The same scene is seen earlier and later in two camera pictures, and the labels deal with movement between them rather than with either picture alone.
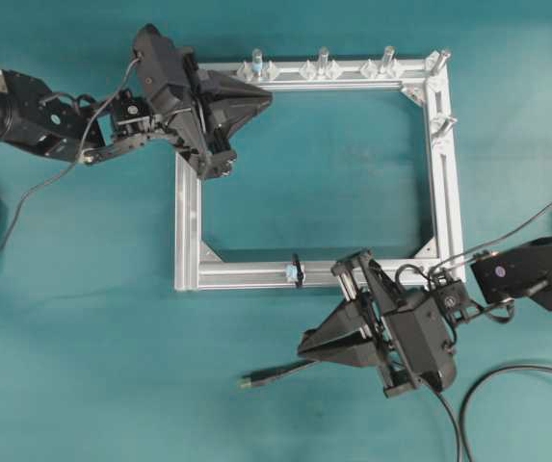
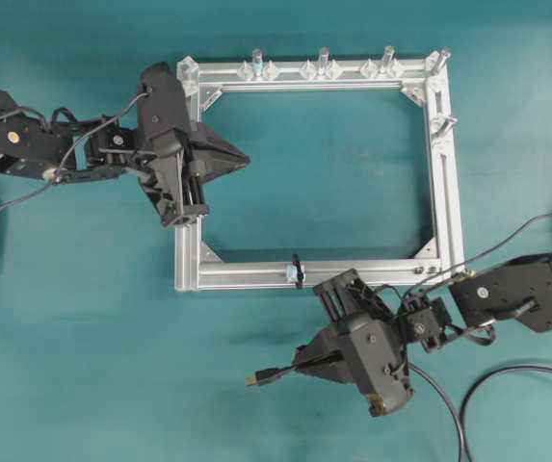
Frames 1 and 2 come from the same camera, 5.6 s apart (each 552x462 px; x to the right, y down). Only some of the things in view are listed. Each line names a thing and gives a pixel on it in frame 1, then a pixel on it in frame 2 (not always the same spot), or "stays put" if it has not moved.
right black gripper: (413, 334) to (376, 336)
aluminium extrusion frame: (197, 267) stays put
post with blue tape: (256, 63) stays put
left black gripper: (167, 105) to (161, 150)
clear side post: (449, 121) stays put
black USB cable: (247, 380) stays put
